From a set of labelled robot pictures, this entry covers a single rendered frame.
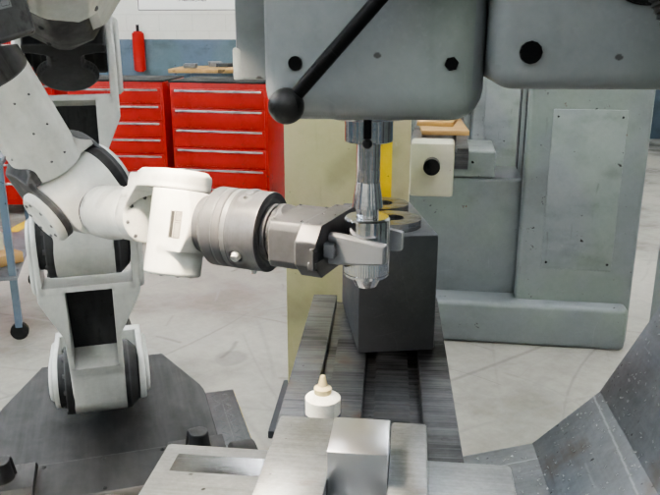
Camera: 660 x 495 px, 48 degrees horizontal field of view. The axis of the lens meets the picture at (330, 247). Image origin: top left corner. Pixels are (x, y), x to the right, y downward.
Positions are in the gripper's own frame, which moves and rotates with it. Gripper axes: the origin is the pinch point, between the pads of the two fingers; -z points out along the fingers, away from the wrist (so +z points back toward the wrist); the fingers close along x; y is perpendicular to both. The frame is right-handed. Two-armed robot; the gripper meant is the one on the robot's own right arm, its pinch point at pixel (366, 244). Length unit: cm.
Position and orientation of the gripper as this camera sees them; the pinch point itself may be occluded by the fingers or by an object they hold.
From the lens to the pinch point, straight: 77.5
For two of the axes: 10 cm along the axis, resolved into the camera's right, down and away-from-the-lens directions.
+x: 3.9, -2.7, 8.8
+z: -9.2, -1.2, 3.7
